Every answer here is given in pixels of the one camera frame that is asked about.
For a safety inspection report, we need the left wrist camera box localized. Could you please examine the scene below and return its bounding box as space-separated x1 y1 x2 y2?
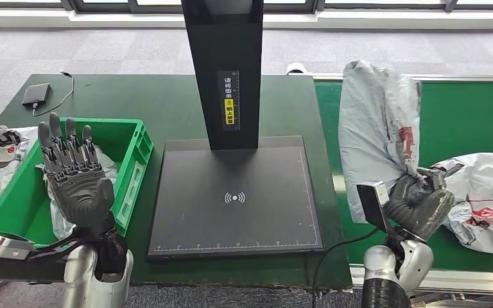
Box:
0 229 82 262

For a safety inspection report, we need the grey parcel bag red print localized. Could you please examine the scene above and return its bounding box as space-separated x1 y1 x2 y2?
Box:
338 60 422 224

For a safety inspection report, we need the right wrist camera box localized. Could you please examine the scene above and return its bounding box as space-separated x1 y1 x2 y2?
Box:
356 181 401 239

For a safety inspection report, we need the white parcel bag red logo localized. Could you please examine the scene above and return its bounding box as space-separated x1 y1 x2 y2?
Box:
431 153 493 255

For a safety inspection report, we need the yellow black instruction label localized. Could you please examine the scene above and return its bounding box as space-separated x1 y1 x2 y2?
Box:
217 70 241 132

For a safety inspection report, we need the green conveyor belt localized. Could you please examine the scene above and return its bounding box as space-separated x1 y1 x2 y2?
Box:
312 74 493 294

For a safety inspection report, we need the plain grey parcel bag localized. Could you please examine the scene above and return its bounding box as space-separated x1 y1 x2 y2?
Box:
35 144 120 241

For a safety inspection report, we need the black inbound scanner machine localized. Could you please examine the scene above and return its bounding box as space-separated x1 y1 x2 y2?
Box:
148 0 325 261

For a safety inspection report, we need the green plastic crate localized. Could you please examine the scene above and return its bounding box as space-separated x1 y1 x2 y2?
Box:
0 118 155 252

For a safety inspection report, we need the black power bank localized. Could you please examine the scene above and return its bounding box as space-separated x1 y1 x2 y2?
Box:
21 83 51 107

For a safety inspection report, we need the dark window frame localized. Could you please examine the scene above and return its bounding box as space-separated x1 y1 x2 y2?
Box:
0 0 493 15

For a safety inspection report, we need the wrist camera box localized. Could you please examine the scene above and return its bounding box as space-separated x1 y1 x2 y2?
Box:
356 181 401 239
0 229 82 262

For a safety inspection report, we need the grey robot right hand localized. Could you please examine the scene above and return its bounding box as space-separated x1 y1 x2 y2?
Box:
382 167 455 243

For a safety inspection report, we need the black right camera cable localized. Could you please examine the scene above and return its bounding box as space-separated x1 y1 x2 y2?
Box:
312 227 379 308

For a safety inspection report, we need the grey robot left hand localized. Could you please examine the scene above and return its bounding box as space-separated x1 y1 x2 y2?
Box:
37 112 116 235

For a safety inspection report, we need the dark green table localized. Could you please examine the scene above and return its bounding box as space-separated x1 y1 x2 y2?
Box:
0 74 354 290

